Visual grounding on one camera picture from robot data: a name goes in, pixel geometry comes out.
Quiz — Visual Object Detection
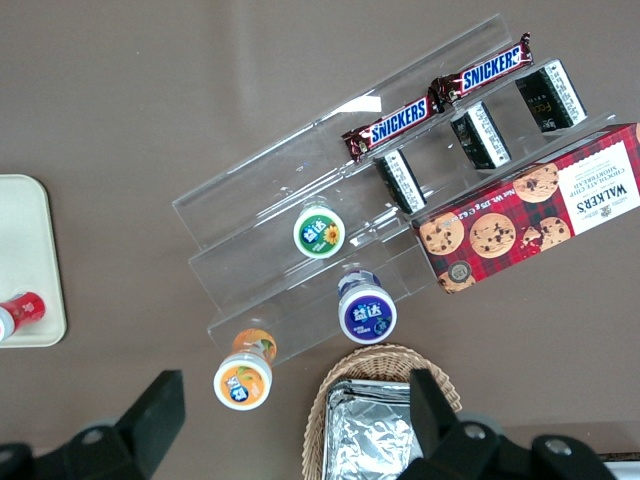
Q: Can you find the white plastic bin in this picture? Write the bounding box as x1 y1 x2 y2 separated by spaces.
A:
597 457 640 480

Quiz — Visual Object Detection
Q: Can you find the light wicker basket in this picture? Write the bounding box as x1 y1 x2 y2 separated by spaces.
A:
302 343 464 480

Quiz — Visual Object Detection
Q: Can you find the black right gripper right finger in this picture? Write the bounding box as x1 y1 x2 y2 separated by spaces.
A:
394 368 531 480

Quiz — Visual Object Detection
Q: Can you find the orange gum bottle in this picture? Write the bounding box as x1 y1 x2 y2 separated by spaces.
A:
213 328 278 411

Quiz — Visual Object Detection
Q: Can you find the blue gum bottle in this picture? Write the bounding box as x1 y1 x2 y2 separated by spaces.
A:
337 269 399 345

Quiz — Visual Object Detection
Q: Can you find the clear acrylic stepped stand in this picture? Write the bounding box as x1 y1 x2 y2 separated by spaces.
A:
171 13 621 366

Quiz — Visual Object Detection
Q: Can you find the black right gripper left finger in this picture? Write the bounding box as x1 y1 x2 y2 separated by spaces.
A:
34 369 186 480

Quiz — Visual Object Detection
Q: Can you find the beige plastic tray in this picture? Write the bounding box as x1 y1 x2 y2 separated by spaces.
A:
0 173 68 349

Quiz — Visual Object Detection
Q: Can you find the red Walkers cookie box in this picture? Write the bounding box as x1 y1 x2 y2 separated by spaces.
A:
409 122 640 295

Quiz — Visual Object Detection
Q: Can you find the green gum bottle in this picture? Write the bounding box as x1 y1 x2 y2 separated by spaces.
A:
293 199 346 260

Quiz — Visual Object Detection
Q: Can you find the Snickers bar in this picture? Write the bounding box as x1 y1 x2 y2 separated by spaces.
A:
428 32 534 105
342 96 441 164

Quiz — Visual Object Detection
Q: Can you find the small black box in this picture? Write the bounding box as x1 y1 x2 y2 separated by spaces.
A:
514 58 587 135
449 101 512 171
373 148 428 215

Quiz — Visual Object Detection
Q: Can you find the red gum bottle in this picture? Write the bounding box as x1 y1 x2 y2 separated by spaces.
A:
0 292 47 344

